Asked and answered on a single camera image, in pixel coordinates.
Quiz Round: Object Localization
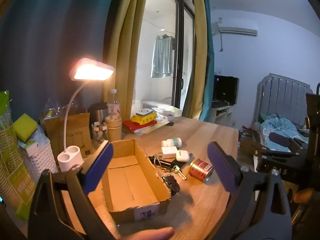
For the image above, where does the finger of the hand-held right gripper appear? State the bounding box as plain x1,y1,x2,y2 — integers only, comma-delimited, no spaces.
269,132,309,147
239,139,300,157

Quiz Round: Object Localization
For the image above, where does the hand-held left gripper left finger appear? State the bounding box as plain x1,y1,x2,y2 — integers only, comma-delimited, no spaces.
28,140,114,240

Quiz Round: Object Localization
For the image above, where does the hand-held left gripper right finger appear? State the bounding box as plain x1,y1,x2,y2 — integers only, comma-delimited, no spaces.
207,141,293,240

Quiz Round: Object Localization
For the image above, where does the red tin can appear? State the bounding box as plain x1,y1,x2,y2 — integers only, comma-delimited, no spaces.
188,159,214,183

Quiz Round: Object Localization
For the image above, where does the cardboard box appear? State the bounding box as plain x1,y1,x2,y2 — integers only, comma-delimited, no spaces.
87,139,173,224

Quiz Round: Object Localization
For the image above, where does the white earbuds case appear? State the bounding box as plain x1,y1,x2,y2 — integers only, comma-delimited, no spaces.
175,150,190,162

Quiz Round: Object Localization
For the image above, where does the brown leather strap watch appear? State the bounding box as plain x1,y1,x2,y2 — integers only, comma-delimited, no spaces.
162,175,180,193

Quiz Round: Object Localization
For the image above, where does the white charger plug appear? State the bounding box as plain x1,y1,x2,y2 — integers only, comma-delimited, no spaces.
161,147,178,159

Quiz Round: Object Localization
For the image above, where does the white pill bottle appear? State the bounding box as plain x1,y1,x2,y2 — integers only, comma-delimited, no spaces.
161,138,182,148

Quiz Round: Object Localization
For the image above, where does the key bunch with car key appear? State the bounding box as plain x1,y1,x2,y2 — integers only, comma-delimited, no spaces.
149,156,188,180

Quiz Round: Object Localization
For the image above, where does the person's right hand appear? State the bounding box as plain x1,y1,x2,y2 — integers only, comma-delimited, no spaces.
294,187,320,220

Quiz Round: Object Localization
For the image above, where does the person's left hand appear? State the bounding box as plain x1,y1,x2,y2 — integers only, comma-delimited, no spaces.
119,227,175,240

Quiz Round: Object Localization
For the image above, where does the light blue blanket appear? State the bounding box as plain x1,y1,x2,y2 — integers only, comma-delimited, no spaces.
260,114,310,153

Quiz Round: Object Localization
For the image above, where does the patterned glass jar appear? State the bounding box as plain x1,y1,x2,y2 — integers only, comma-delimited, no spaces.
92,122,108,147

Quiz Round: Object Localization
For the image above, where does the stack of brown paper cups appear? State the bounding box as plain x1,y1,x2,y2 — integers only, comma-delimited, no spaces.
104,116,123,142

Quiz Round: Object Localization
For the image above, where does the grey padded headboard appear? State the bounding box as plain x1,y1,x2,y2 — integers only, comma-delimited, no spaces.
252,73,313,130

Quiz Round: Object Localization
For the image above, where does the brown cardboard lamp package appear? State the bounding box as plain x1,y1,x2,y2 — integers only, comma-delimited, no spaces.
44,112,94,159

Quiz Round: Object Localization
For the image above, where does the red book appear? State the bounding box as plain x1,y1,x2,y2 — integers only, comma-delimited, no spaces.
122,119,157,133

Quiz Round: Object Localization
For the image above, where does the stainless steel thermos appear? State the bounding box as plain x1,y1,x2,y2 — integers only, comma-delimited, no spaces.
88,102,108,128

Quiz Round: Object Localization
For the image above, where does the white computer desk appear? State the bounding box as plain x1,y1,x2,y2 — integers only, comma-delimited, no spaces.
209,102,236,126

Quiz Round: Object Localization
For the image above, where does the white woven plastic basket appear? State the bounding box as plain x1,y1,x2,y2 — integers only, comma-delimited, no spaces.
21,137,59,178

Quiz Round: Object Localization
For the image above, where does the clear plastic bottle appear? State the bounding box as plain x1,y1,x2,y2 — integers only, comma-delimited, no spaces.
107,89,121,120

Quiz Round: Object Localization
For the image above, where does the light blue packet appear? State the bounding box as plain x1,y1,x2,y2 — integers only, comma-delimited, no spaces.
19,130,47,150

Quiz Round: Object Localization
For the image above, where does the yellow pouch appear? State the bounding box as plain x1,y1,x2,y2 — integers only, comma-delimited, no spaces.
131,112,157,125

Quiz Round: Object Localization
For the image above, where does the black monitor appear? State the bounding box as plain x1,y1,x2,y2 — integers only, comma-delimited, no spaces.
214,75,238,105

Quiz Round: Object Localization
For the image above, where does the clear plastic bag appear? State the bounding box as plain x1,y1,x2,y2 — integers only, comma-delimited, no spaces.
39,97,88,120

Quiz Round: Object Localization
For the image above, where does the yellow sponge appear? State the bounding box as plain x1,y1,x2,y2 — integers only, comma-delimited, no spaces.
13,113,38,143

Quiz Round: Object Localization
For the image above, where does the green patterned paper cups pack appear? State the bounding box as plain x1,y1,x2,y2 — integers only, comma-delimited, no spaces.
0,90,33,220

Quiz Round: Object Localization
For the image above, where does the narrow teal curtain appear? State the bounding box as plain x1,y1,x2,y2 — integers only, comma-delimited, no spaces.
200,0,216,122

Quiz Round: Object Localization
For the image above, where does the white desk lamp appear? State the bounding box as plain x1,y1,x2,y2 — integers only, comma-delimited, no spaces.
57,58,115,173

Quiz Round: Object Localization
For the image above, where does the narrow yellow curtain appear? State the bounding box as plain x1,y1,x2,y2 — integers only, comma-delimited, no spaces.
189,0,209,120

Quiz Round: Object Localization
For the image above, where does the wide yellow curtain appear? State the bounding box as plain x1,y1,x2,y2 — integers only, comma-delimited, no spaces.
104,0,150,120

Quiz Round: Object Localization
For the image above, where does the white air conditioner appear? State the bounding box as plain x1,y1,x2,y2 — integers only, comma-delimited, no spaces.
211,21,258,37

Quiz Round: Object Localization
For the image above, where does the black framed glass door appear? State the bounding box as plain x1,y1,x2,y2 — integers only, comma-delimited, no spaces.
140,0,196,115

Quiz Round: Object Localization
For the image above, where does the hanging grey garment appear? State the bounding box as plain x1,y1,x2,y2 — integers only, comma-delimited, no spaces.
151,34,175,78

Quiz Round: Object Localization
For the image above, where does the wide teal curtain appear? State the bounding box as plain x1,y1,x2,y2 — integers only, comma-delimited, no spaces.
0,0,120,140

